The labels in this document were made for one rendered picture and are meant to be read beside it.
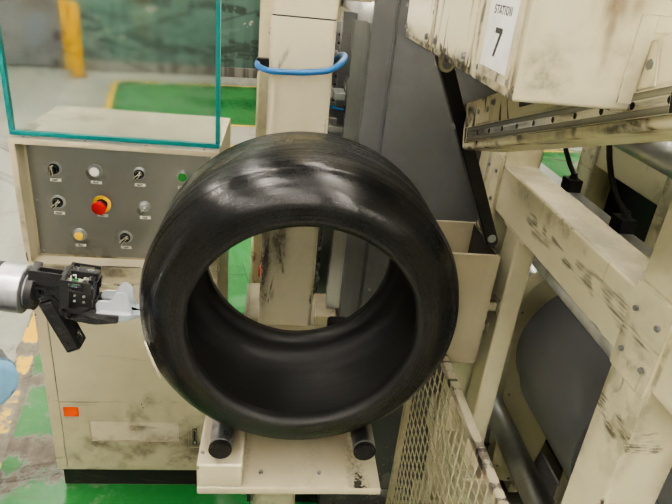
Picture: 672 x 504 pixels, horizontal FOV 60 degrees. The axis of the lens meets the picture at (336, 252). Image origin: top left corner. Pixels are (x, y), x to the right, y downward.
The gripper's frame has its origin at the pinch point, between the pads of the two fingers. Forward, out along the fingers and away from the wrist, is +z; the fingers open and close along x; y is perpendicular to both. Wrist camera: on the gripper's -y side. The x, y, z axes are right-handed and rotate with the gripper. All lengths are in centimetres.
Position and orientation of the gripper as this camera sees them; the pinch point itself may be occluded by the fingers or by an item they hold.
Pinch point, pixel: (142, 314)
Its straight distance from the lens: 117.4
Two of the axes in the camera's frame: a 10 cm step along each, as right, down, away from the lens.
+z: 9.7, 1.6, 1.6
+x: -0.8, -4.4, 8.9
